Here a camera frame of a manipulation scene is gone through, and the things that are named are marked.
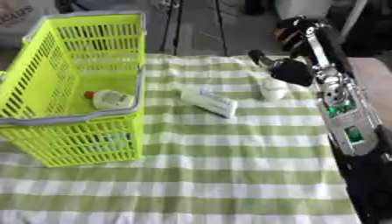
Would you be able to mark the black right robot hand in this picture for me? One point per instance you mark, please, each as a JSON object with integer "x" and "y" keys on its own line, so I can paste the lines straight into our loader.
{"x": 292, "y": 71}

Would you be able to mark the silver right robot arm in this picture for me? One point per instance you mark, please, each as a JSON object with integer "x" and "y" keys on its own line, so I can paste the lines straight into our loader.
{"x": 352, "y": 122}

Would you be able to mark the small white plastic bottle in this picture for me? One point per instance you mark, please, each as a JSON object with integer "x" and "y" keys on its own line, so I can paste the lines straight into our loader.
{"x": 273, "y": 91}

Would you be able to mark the white flat tube package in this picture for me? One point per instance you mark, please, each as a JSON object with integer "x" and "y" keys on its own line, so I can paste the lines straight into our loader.
{"x": 212, "y": 102}

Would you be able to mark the black tripod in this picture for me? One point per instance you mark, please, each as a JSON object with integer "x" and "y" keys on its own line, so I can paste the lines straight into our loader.
{"x": 176, "y": 26}

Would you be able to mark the white bottle with orange cap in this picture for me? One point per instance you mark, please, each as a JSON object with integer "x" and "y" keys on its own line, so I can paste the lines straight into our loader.
{"x": 113, "y": 99}

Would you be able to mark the lime green plastic basket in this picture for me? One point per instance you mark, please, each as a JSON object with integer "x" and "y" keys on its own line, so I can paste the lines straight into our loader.
{"x": 120, "y": 134}

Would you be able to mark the white printed sack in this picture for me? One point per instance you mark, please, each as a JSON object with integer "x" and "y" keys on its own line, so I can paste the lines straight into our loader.
{"x": 23, "y": 14}

